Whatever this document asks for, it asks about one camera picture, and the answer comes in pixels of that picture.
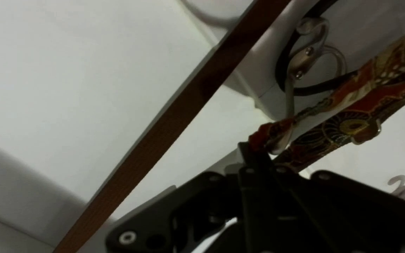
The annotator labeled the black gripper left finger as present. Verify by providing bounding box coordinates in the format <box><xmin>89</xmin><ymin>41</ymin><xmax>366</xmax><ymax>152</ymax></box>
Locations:
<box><xmin>106</xmin><ymin>142</ymin><xmax>261</xmax><ymax>253</ymax></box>

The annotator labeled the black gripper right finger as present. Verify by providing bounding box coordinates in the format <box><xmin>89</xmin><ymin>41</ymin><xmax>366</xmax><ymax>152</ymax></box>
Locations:
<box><xmin>258</xmin><ymin>154</ymin><xmax>405</xmax><ymax>253</ymax></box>

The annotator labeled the patterned brown red fabric bag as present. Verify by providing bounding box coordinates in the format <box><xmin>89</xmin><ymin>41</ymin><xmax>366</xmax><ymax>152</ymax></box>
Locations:
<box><xmin>248</xmin><ymin>23</ymin><xmax>405</xmax><ymax>173</ymax></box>

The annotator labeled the silver wall hook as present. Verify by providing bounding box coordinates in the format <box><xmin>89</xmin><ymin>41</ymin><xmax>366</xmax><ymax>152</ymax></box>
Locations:
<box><xmin>387</xmin><ymin>173</ymin><xmax>405</xmax><ymax>201</ymax></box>
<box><xmin>283</xmin><ymin>16</ymin><xmax>349</xmax><ymax>152</ymax></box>

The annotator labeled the white hook rail board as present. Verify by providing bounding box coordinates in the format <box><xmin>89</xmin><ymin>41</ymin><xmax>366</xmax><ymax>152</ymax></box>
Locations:
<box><xmin>179</xmin><ymin>0</ymin><xmax>405</xmax><ymax>124</ymax></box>

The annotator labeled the thin black strap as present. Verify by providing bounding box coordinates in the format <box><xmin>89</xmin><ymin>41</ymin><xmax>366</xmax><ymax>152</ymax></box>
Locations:
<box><xmin>275</xmin><ymin>27</ymin><xmax>355</xmax><ymax>99</ymax></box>

